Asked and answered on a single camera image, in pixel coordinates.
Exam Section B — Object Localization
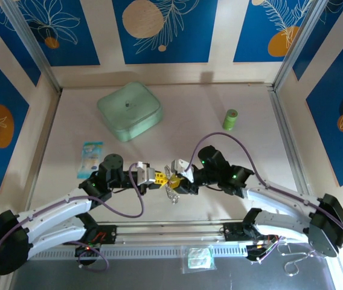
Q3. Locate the aluminium frame post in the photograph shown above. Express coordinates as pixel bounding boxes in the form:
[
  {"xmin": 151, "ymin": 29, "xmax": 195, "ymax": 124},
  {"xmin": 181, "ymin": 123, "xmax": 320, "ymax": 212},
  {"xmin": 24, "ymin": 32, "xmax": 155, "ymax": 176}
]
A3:
[
  {"xmin": 272, "ymin": 0, "xmax": 325, "ymax": 91},
  {"xmin": 0, "ymin": 0, "xmax": 63, "ymax": 94}
]

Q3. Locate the light blue snack packet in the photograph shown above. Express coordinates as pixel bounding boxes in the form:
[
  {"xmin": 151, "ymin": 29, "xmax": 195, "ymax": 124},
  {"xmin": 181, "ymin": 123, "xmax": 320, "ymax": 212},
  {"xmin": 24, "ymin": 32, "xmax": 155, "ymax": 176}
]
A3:
[{"xmin": 77, "ymin": 141, "xmax": 104, "ymax": 179}]

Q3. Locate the aluminium side rail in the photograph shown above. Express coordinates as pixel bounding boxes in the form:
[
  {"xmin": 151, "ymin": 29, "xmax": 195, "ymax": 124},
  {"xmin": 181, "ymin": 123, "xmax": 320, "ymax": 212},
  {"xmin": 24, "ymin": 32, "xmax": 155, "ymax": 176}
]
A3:
[
  {"xmin": 267, "ymin": 84, "xmax": 316, "ymax": 202},
  {"xmin": 22, "ymin": 89, "xmax": 63, "ymax": 225}
]

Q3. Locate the small clear object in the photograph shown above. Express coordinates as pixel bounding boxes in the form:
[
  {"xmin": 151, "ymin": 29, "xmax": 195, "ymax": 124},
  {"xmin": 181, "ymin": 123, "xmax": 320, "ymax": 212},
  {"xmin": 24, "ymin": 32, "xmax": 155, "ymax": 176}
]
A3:
[{"xmin": 162, "ymin": 164, "xmax": 181, "ymax": 207}]

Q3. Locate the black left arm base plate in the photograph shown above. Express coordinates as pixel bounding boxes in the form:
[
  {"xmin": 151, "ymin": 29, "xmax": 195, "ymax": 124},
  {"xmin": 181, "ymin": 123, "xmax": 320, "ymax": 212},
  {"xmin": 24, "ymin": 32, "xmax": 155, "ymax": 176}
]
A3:
[{"xmin": 62, "ymin": 225, "xmax": 118, "ymax": 246}]

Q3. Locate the mint green square case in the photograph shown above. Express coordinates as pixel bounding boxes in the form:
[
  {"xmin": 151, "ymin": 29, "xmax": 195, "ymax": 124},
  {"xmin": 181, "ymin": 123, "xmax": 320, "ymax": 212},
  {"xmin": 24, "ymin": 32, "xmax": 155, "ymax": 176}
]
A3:
[{"xmin": 97, "ymin": 81, "xmax": 164, "ymax": 143}]

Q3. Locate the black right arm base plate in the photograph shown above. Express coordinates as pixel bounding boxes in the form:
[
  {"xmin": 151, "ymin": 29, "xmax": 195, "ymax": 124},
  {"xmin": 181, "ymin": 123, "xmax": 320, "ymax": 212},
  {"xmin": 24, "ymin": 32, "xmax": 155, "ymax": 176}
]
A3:
[{"xmin": 222, "ymin": 222, "xmax": 252, "ymax": 242}]

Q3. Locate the green cylindrical can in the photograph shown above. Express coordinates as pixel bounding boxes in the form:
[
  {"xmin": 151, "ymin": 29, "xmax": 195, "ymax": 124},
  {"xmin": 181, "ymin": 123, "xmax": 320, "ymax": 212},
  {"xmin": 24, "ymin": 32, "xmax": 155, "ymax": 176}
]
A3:
[{"xmin": 222, "ymin": 108, "xmax": 239, "ymax": 132}]

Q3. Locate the thin white wire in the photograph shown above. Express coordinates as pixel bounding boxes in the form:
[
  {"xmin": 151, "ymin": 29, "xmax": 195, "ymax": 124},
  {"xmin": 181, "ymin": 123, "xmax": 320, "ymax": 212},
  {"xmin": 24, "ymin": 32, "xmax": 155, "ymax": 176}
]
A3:
[{"xmin": 275, "ymin": 241, "xmax": 317, "ymax": 277}]

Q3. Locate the black controller board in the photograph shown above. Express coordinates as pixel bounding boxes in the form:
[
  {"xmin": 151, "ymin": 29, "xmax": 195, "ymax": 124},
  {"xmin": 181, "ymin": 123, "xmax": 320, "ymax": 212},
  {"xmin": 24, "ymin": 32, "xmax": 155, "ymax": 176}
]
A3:
[
  {"xmin": 246, "ymin": 241, "xmax": 278, "ymax": 263},
  {"xmin": 74, "ymin": 243, "xmax": 101, "ymax": 266}
]

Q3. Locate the white perforated cable duct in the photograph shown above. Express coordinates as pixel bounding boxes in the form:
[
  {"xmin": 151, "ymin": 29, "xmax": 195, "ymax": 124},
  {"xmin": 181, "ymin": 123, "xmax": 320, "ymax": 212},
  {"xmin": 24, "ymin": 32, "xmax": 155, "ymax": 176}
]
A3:
[{"xmin": 32, "ymin": 242, "xmax": 251, "ymax": 261}]

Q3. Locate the clear plastic bag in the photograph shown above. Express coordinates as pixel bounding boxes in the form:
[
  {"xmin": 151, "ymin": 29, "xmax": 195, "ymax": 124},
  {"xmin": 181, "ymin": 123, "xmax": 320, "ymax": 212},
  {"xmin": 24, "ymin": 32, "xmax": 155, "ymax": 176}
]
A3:
[{"xmin": 181, "ymin": 245, "xmax": 217, "ymax": 275}]

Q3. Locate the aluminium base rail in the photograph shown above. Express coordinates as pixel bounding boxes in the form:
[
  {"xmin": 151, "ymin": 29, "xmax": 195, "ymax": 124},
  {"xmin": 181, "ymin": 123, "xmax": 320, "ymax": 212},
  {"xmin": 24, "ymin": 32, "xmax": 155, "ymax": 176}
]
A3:
[{"xmin": 26, "ymin": 219, "xmax": 311, "ymax": 244}]

